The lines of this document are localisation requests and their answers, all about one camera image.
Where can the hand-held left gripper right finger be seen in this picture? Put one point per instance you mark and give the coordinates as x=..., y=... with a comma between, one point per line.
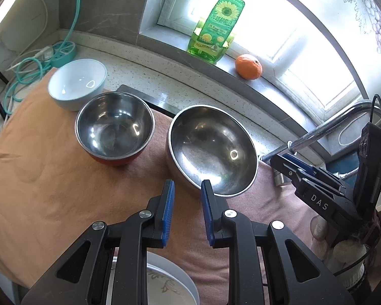
x=207, y=213

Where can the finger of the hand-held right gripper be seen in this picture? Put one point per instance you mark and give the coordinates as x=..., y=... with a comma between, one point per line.
x=285, y=166
x=304, y=166

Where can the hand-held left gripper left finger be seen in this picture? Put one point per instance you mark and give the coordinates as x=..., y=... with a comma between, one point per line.
x=168, y=213

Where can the large steel bowl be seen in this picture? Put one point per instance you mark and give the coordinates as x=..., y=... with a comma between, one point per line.
x=209, y=146

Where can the large floral white plate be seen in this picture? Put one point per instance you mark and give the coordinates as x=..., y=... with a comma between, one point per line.
x=192, y=287

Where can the red steel bowl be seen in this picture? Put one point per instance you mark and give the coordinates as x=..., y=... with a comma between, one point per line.
x=114, y=127

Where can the light blue ceramic bowl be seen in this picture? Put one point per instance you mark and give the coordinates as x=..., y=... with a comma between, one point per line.
x=76, y=82

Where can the person's right hand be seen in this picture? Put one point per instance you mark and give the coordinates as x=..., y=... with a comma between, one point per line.
x=319, y=227

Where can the flexible faucet sprayer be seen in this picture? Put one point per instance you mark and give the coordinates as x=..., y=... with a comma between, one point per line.
x=349, y=173

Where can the chrome faucet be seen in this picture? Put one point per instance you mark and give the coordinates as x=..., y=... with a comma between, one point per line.
x=320, y=130

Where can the orange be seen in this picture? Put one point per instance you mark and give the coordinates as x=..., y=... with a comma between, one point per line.
x=248, y=66

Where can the white framed window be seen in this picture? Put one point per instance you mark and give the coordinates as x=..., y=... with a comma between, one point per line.
x=304, y=54

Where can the peach towel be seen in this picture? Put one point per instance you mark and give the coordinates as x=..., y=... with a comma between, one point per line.
x=50, y=181

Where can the green dish soap bottle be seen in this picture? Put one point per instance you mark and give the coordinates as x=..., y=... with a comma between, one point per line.
x=216, y=28

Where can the grape print roller blind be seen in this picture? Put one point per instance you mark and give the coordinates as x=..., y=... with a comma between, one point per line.
x=368, y=12

